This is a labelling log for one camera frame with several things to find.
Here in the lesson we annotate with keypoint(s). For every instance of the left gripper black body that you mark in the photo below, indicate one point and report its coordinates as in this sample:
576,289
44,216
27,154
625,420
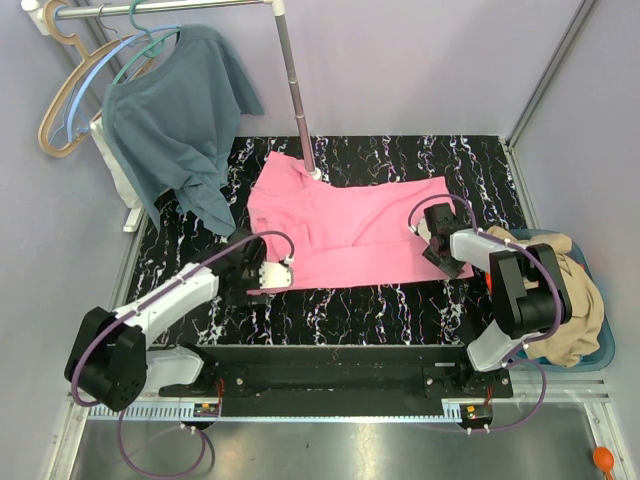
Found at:
250,279

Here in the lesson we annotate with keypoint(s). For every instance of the pink t-shirt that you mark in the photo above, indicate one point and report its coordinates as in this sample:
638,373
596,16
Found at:
340,237

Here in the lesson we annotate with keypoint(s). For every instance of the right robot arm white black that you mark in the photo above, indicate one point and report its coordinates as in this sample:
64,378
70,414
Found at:
528,293

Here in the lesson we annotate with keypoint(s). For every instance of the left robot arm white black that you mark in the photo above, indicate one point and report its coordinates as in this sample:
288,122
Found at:
113,362

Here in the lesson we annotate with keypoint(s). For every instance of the beige garment in basket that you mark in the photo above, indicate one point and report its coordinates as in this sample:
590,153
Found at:
576,339

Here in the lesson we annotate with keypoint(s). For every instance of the teal t-shirt on hanger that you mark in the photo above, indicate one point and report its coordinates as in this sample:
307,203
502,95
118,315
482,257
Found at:
173,128

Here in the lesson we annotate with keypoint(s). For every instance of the blue laundry basket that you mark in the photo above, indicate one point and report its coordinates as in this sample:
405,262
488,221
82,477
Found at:
593,362

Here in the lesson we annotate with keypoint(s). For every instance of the light blue hanger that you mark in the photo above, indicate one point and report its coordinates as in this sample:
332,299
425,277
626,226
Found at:
76,131

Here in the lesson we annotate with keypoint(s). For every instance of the orange ball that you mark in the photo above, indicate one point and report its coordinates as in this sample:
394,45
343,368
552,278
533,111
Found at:
604,461

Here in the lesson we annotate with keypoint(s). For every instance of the green hanger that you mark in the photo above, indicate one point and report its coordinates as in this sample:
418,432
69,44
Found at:
154,46

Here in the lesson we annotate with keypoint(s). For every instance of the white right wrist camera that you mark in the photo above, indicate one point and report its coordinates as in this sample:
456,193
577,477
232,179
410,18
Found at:
421,230

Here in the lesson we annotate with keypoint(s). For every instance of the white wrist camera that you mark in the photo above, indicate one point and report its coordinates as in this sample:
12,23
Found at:
421,230
276,275

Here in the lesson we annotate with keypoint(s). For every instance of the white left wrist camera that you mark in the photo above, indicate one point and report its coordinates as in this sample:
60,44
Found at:
276,275

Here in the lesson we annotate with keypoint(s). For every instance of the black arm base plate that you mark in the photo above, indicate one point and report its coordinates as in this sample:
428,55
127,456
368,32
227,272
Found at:
341,383

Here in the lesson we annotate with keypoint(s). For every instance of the white slotted cable duct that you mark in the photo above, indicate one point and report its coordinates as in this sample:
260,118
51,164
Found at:
172,411

